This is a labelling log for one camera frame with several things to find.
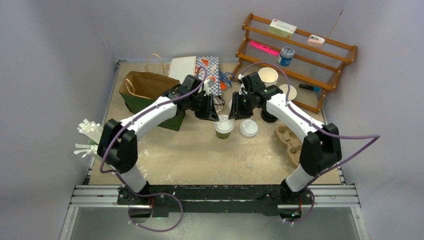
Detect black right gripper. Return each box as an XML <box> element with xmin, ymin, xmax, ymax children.
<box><xmin>229</xmin><ymin>92</ymin><xmax>256</xmax><ymax>121</ymax></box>

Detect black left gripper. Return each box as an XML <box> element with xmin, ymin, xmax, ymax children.
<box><xmin>189</xmin><ymin>92</ymin><xmax>219</xmax><ymax>122</ymax></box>

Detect single white coffee lid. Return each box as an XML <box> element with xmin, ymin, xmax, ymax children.
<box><xmin>213</xmin><ymin>114</ymin><xmax>235</xmax><ymax>134</ymax></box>

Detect green takeout paper cup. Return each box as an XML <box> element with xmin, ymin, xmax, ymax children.
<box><xmin>215</xmin><ymin>130</ymin><xmax>231</xmax><ymax>140</ymax></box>

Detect green paper bag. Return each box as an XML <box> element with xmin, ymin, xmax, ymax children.
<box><xmin>119</xmin><ymin>63</ymin><xmax>180</xmax><ymax>114</ymax></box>

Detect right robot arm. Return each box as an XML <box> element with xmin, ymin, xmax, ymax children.
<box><xmin>229</xmin><ymin>72</ymin><xmax>342</xmax><ymax>204</ymax></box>

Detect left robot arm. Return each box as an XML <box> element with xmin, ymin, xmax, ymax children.
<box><xmin>97</xmin><ymin>74</ymin><xmax>219</xmax><ymax>205</ymax></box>

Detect dark printed coffee cup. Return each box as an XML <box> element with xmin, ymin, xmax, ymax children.
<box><xmin>279</xmin><ymin>84</ymin><xmax>297</xmax><ymax>101</ymax></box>

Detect orange paper bag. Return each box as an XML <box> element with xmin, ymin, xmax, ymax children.
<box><xmin>220</xmin><ymin>81</ymin><xmax>230</xmax><ymax>91</ymax></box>

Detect stack of white paper cups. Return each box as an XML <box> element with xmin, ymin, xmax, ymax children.
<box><xmin>257</xmin><ymin>67</ymin><xmax>279</xmax><ymax>87</ymax></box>

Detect blue checkered bakery bag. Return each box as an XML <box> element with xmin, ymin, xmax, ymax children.
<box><xmin>194</xmin><ymin>56</ymin><xmax>222</xmax><ymax>96</ymax></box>

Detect pink highlighter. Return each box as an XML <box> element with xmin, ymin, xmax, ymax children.
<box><xmin>249</xmin><ymin>40</ymin><xmax>280</xmax><ymax>57</ymax></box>

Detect dark blue marker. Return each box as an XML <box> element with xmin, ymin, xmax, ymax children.
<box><xmin>299</xmin><ymin>83</ymin><xmax>321</xmax><ymax>92</ymax></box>

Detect blue lidded jar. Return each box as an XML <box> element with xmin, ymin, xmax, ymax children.
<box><xmin>277</xmin><ymin>46</ymin><xmax>295</xmax><ymax>66</ymax></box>

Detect wooden shelf rack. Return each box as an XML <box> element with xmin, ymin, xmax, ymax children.
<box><xmin>232</xmin><ymin>13</ymin><xmax>358</xmax><ymax>114</ymax></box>

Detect white green box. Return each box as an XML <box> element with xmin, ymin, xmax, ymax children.
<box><xmin>267</xmin><ymin>19</ymin><xmax>297</xmax><ymax>39</ymax></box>

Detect pink white small case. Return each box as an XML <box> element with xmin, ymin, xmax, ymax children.
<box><xmin>307</xmin><ymin>34</ymin><xmax>326</xmax><ymax>48</ymax></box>

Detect wrapped white straws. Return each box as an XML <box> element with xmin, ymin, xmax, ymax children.
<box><xmin>73</xmin><ymin>119</ymin><xmax>104</xmax><ymax>161</ymax></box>

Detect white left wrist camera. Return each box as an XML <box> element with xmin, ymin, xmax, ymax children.
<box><xmin>202</xmin><ymin>79</ymin><xmax>214</xmax><ymax>96</ymax></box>

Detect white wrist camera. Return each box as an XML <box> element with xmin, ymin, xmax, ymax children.
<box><xmin>237</xmin><ymin>74</ymin><xmax>245</xmax><ymax>84</ymax></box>
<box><xmin>202</xmin><ymin>79</ymin><xmax>214</xmax><ymax>96</ymax></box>

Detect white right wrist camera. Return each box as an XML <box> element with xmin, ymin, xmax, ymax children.
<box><xmin>237</xmin><ymin>74</ymin><xmax>245</xmax><ymax>84</ymax></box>

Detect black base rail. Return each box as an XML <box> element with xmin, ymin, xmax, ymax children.
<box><xmin>117</xmin><ymin>184</ymin><xmax>313</xmax><ymax>220</ymax></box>

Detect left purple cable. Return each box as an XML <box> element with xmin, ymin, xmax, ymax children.
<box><xmin>99</xmin><ymin>66</ymin><xmax>210</xmax><ymax>186</ymax></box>

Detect purple cable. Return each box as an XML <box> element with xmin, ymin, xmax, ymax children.
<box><xmin>99</xmin><ymin>66</ymin><xmax>210</xmax><ymax>186</ymax></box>
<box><xmin>241</xmin><ymin>62</ymin><xmax>381</xmax><ymax>186</ymax></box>

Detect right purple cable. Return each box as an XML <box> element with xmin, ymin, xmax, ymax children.
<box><xmin>241</xmin><ymin>62</ymin><xmax>381</xmax><ymax>186</ymax></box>

